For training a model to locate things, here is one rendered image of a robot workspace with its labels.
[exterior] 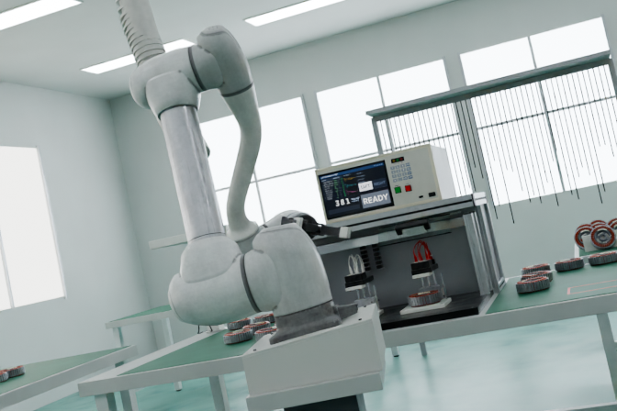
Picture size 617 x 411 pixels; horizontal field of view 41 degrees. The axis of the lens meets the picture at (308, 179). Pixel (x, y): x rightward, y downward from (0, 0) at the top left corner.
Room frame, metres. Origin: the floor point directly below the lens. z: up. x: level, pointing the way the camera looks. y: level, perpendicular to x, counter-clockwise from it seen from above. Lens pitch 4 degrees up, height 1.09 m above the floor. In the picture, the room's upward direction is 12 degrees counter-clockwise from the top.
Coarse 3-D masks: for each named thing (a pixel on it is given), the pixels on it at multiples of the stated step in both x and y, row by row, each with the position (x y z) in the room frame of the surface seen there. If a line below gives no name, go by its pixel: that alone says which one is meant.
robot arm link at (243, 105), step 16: (224, 96) 2.25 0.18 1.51; (240, 96) 2.24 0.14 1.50; (240, 112) 2.27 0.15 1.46; (256, 112) 2.29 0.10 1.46; (240, 128) 2.32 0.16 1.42; (256, 128) 2.31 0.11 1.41; (240, 144) 2.33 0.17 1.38; (256, 144) 2.32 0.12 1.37; (240, 160) 2.33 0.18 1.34; (256, 160) 2.35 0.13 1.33; (240, 176) 2.34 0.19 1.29; (240, 192) 2.35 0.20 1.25; (240, 208) 2.37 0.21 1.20; (240, 224) 2.38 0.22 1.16; (256, 224) 2.43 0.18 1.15; (240, 240) 2.39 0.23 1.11
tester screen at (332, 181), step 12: (360, 168) 2.96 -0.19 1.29; (372, 168) 2.95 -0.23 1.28; (384, 168) 2.94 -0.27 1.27; (324, 180) 3.01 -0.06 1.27; (336, 180) 2.99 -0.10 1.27; (348, 180) 2.98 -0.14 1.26; (360, 180) 2.97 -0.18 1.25; (372, 180) 2.95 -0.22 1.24; (324, 192) 3.01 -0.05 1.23; (336, 192) 3.00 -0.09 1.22; (348, 192) 2.98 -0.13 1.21; (360, 192) 2.97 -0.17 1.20; (372, 192) 2.96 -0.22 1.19; (360, 204) 2.97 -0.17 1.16; (336, 216) 3.00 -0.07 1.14
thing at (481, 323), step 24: (504, 312) 2.46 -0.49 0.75; (528, 312) 2.44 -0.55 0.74; (552, 312) 2.42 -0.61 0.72; (576, 312) 2.40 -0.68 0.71; (600, 312) 2.38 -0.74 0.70; (384, 336) 2.58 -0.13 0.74; (408, 336) 2.55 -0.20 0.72; (432, 336) 2.53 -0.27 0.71; (456, 336) 2.51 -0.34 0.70; (144, 360) 3.22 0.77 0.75; (216, 360) 2.76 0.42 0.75; (240, 360) 2.72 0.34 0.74; (96, 384) 2.89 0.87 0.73; (120, 384) 2.86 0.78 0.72; (144, 384) 2.84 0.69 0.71
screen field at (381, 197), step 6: (378, 192) 2.95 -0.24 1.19; (384, 192) 2.94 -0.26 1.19; (366, 198) 2.96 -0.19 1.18; (372, 198) 2.96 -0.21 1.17; (378, 198) 2.95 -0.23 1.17; (384, 198) 2.94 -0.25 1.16; (366, 204) 2.96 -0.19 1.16; (372, 204) 2.96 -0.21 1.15; (378, 204) 2.95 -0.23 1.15; (384, 204) 2.95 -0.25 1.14
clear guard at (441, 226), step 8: (440, 216) 2.66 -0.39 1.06; (448, 216) 2.65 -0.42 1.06; (432, 224) 2.65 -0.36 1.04; (440, 224) 2.63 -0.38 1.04; (448, 224) 2.62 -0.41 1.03; (384, 232) 2.70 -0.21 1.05; (392, 232) 2.69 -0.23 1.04; (408, 232) 2.66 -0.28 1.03; (416, 232) 2.65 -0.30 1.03; (424, 232) 2.64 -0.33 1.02; (432, 232) 2.62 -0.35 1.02; (440, 232) 2.61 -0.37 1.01; (448, 232) 2.60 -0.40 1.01; (384, 240) 2.68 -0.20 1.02; (392, 240) 2.66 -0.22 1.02; (400, 240) 2.65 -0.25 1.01; (408, 240) 2.64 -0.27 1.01
